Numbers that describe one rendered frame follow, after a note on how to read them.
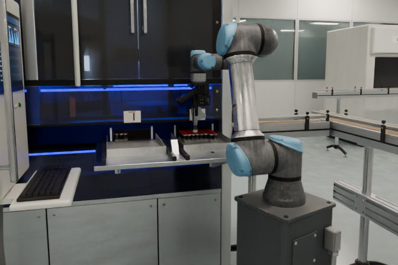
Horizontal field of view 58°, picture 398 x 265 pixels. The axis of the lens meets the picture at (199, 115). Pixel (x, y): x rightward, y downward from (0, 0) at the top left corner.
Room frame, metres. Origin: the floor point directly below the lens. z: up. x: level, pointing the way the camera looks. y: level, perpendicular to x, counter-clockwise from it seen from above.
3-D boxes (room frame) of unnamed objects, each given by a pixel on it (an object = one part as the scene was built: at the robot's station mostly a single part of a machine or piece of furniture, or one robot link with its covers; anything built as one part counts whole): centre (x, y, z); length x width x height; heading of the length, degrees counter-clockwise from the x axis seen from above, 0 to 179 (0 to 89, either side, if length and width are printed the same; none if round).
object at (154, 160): (1.68, 0.13, 0.87); 0.70 x 0.48 x 0.02; 104
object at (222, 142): (1.79, -0.01, 0.90); 0.34 x 0.26 x 0.04; 14
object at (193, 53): (1.76, 0.00, 1.29); 0.09 x 0.08 x 0.11; 18
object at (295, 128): (2.17, -0.47, 0.92); 0.69 x 0.16 x 0.16; 104
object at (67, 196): (1.38, 0.63, 0.79); 0.45 x 0.28 x 0.03; 14
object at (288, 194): (1.23, -0.30, 0.84); 0.15 x 0.15 x 0.10
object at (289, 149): (1.23, -0.30, 0.96); 0.13 x 0.12 x 0.14; 108
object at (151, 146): (1.70, 0.32, 0.90); 0.34 x 0.26 x 0.04; 14
